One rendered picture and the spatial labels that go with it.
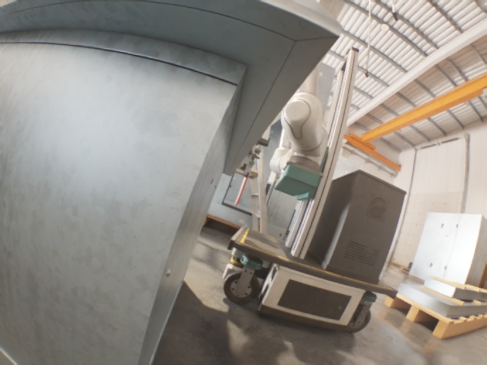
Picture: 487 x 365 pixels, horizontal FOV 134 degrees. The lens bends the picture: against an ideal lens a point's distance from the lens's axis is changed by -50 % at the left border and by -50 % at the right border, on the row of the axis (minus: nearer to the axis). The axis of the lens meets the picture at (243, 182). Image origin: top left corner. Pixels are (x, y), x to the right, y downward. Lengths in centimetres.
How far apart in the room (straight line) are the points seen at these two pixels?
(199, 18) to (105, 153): 11
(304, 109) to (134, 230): 72
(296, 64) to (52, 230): 23
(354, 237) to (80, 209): 104
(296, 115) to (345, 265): 73
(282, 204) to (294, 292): 204
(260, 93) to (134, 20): 13
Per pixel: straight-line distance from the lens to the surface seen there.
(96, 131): 17
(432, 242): 703
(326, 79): 374
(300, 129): 80
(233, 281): 104
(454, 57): 1026
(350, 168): 718
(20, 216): 24
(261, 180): 209
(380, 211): 114
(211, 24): 15
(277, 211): 287
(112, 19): 21
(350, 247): 107
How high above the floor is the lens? 49
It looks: 5 degrees up
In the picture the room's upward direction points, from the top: 21 degrees clockwise
